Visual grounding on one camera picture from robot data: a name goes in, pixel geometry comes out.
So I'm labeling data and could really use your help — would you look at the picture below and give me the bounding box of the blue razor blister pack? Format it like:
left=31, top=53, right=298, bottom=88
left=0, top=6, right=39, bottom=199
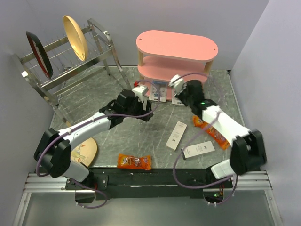
left=149, top=81, right=167, bottom=102
left=172, top=89, right=184, bottom=105

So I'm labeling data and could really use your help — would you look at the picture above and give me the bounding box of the pink three-tier shelf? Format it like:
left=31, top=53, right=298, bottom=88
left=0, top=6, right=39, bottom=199
left=136, top=30, right=218, bottom=100

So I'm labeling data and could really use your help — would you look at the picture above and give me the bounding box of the white razor box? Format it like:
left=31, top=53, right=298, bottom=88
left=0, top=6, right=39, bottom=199
left=166, top=121, right=187, bottom=150
left=182, top=141, right=215, bottom=160

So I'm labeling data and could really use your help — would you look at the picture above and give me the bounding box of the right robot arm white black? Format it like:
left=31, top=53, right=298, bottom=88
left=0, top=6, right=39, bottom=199
left=169, top=78, right=267, bottom=187

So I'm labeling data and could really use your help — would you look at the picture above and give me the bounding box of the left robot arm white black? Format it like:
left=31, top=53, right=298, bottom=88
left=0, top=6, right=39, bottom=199
left=34, top=85, right=153, bottom=189

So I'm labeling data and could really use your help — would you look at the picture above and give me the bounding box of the orange razor bag right upper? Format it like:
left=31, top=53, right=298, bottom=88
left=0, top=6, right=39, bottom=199
left=192, top=115, right=205, bottom=128

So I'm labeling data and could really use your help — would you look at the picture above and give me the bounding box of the orange razor bag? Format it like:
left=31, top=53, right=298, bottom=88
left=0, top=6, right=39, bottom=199
left=117, top=154, right=152, bottom=170
left=192, top=115, right=205, bottom=128
left=202, top=125, right=230, bottom=150

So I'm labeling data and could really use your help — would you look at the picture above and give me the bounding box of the orange razor bag right lower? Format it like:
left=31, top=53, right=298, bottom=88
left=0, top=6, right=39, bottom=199
left=202, top=125, right=230, bottom=150

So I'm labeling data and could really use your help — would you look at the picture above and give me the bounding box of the orange razor bag front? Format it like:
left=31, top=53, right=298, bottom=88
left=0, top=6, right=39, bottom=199
left=117, top=154, right=152, bottom=170

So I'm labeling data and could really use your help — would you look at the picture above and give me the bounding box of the bird painted wooden plate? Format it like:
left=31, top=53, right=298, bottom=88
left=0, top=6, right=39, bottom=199
left=71, top=138, right=98, bottom=167

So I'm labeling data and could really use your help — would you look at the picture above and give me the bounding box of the metal dish rack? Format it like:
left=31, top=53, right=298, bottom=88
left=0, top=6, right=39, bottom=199
left=12, top=18, right=131, bottom=127

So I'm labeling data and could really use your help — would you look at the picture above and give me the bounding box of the yellow wooden plate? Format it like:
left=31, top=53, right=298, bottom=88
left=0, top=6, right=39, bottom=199
left=63, top=15, right=89, bottom=61

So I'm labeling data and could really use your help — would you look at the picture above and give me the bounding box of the black red plate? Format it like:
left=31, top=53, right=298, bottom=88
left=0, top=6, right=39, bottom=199
left=26, top=31, right=53, bottom=80

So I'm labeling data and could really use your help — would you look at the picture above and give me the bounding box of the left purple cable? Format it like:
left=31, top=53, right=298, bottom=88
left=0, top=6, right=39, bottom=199
left=35, top=80, right=161, bottom=209

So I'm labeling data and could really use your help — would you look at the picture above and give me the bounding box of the purple cable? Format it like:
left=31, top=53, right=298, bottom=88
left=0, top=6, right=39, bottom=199
left=35, top=80, right=161, bottom=209
left=173, top=72, right=238, bottom=208

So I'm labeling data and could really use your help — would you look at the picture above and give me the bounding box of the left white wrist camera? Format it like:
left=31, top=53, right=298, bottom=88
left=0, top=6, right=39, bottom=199
left=132, top=81, right=148, bottom=103

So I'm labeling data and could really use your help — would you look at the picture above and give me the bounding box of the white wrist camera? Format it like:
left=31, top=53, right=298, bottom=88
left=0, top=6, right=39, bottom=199
left=168, top=74, right=185, bottom=93
left=132, top=81, right=148, bottom=103

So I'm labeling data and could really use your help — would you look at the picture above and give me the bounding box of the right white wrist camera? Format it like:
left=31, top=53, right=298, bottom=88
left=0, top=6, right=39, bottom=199
left=168, top=74, right=185, bottom=93

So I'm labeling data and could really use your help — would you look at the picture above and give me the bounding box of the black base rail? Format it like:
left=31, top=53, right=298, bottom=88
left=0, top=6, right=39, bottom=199
left=63, top=168, right=232, bottom=204

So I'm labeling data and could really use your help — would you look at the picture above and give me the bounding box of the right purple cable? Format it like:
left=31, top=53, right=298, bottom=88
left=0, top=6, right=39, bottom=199
left=173, top=72, right=238, bottom=208

